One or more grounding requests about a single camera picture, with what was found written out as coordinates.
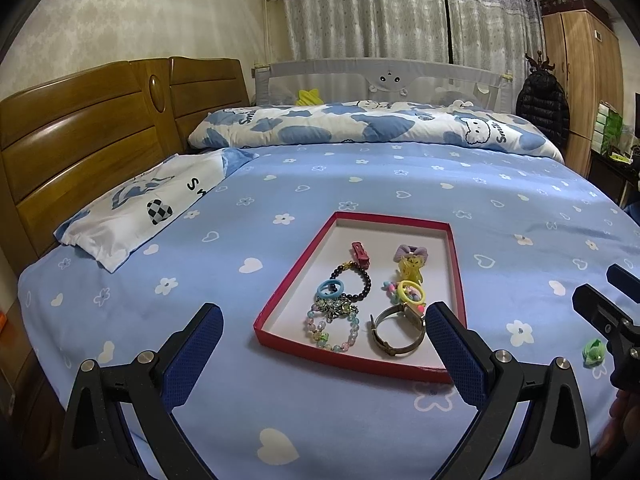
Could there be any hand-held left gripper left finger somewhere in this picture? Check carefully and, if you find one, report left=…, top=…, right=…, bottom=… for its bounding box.
left=65, top=302, right=224, bottom=480

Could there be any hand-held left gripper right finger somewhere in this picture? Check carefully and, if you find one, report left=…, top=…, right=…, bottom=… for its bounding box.
left=425, top=301, right=593, bottom=480

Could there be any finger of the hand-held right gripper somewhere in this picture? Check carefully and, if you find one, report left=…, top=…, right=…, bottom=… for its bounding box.
left=571, top=284, right=640, bottom=357
left=606, top=264, right=640, bottom=303

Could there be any small green hair clip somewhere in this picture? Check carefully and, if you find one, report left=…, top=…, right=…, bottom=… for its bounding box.
left=581, top=338, right=607, bottom=367

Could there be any gold band wristwatch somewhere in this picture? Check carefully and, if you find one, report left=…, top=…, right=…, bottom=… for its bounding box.
left=369, top=301, right=430, bottom=359

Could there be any yellow hair tie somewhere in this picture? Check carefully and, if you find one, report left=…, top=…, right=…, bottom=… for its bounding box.
left=397, top=280, right=426, bottom=306

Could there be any colourful bead hair tie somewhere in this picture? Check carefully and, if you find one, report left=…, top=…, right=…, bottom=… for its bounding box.
left=382, top=280, right=426, bottom=309

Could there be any yellow hair claw clip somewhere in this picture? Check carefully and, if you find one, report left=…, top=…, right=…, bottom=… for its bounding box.
left=396, top=257, right=427, bottom=286

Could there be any red shallow box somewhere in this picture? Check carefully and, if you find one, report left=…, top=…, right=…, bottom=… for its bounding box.
left=254, top=211, right=468, bottom=385

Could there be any dark bead bracelet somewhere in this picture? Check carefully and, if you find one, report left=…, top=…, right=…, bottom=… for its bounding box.
left=327, top=261, right=374, bottom=304

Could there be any pastel bead bracelet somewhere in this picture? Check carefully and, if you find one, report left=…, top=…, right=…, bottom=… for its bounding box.
left=305, top=305, right=362, bottom=354

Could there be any ornate green stone bracelet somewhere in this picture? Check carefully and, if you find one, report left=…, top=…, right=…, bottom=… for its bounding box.
left=314, top=294, right=357, bottom=322

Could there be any person's right hand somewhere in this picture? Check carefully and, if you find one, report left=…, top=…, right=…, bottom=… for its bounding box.
left=600, top=390, right=640, bottom=456

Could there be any purple bow scrunchie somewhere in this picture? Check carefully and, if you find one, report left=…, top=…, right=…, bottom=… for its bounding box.
left=394, top=244, right=427, bottom=264

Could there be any dark desk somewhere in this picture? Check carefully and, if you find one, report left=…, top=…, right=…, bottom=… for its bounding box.
left=590, top=150, right=640, bottom=211

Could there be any pink hair clip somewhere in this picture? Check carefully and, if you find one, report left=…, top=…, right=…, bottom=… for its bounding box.
left=350, top=241, right=372, bottom=269

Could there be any blue patterned bed sheet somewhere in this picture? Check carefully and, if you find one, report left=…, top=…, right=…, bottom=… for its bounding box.
left=17, top=142, right=640, bottom=480

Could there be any white and blue pillow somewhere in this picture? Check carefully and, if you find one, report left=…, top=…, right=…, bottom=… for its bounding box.
left=54, top=147, right=260, bottom=274

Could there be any stack of green boxes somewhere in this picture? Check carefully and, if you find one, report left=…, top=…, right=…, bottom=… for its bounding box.
left=595, top=101, right=626, bottom=158

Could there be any black puffer jacket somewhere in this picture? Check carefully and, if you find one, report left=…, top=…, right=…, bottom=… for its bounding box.
left=515, top=70, right=571, bottom=148

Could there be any wooden wardrobe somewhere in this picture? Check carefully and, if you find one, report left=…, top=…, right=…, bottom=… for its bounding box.
left=541, top=7, right=626, bottom=178

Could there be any dark coat rack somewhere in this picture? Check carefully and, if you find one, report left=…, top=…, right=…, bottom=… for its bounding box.
left=524, top=50, right=557, bottom=75

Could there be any wooden headboard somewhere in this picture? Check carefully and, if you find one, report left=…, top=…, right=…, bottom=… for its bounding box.
left=0, top=57, right=251, bottom=273

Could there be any blue cartoon print quilt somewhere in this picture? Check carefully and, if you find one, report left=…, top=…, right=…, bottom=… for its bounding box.
left=187, top=100, right=566, bottom=163

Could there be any grey patterned curtain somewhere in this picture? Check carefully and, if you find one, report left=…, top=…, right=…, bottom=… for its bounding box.
left=444, top=0, right=548, bottom=71
left=277, top=0, right=447, bottom=63

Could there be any grey bed rail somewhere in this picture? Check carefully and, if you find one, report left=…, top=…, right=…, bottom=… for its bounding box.
left=252, top=57, right=518, bottom=111

